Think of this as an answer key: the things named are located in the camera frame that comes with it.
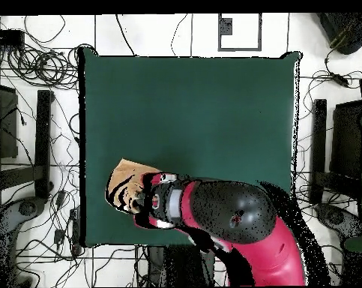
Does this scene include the tan terry towel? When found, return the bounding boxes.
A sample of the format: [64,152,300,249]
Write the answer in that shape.
[104,157,163,215]

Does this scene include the black flat box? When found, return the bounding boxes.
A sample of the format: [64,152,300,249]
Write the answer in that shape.
[0,28,25,47]

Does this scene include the black power strip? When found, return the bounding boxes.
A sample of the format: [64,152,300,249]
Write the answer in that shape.
[69,206,82,256]

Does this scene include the dark green table cloth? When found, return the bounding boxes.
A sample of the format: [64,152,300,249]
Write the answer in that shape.
[78,47,303,248]

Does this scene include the black metal stand foot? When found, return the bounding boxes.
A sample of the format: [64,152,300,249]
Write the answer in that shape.
[308,98,362,205]
[0,89,55,200]

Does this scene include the grey swivel chair base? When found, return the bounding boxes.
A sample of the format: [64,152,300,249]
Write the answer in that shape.
[0,196,48,287]
[313,202,362,241]

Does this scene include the black cabinet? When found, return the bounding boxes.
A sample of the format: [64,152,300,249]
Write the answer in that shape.
[0,82,19,160]

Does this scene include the black chair seat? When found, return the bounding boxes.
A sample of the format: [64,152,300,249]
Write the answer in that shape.
[330,100,362,181]

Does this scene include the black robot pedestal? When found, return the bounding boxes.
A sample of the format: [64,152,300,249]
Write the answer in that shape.
[147,244,217,287]

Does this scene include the coil of black cables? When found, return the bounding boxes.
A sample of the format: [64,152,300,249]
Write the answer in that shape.
[6,43,79,91]

